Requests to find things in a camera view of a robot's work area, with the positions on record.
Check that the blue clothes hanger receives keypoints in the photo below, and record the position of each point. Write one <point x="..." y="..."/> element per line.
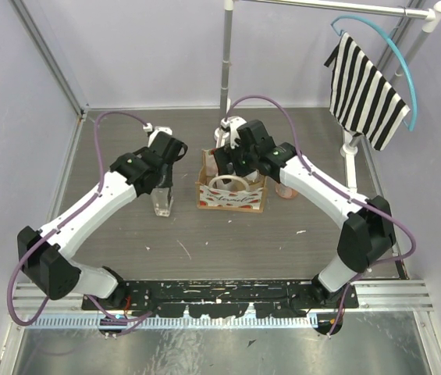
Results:
<point x="400" y="58"/>

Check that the striped black white cloth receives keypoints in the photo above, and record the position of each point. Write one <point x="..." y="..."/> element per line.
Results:
<point x="362" y="101"/>

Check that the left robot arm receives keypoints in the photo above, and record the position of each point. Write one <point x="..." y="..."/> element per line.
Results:
<point x="48" y="252"/>

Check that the white clothes rack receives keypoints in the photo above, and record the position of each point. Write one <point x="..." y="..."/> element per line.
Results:
<point x="431" y="18"/>

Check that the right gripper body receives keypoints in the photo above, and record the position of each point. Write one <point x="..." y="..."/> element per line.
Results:
<point x="243" y="160"/>

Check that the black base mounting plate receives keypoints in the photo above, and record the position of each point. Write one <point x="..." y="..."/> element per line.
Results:
<point x="225" y="298"/>

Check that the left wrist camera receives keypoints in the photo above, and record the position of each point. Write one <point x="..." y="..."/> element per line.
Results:
<point x="152" y="131"/>

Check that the aluminium rail frame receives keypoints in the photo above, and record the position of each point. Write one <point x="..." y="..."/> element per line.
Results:
<point x="361" y="296"/>

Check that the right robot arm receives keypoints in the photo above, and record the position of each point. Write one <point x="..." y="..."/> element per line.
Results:
<point x="366" y="232"/>

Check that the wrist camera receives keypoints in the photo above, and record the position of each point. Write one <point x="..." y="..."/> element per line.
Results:
<point x="228" y="131"/>
<point x="152" y="131"/>

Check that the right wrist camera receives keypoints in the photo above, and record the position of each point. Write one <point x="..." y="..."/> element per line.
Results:
<point x="228" y="131"/>

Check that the clear square bottle black cap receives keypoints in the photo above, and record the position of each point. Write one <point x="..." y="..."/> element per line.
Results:
<point x="162" y="200"/>

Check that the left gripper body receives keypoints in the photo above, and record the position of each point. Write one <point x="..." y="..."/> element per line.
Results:
<point x="164" y="176"/>

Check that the pink pump soap bottle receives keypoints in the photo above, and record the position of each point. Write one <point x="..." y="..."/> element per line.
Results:
<point x="285" y="192"/>

